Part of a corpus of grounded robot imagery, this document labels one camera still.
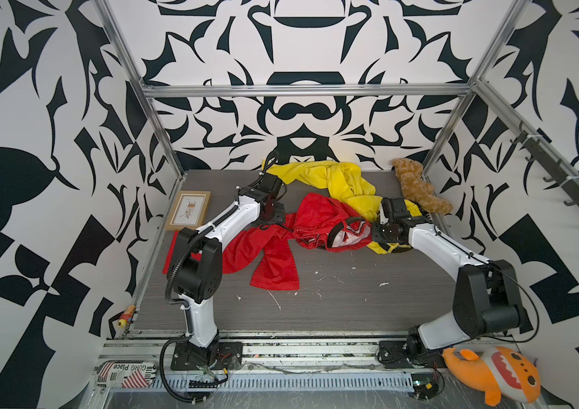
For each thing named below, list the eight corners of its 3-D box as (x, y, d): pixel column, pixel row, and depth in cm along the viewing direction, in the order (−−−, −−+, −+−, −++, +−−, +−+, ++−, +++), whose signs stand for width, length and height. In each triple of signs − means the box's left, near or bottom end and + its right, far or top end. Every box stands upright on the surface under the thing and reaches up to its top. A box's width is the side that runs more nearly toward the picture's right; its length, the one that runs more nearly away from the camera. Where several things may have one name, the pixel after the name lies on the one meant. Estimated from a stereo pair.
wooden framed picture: (169, 230, 106) (165, 224, 102) (181, 197, 117) (177, 191, 113) (204, 230, 106) (201, 224, 102) (212, 198, 117) (210, 191, 113)
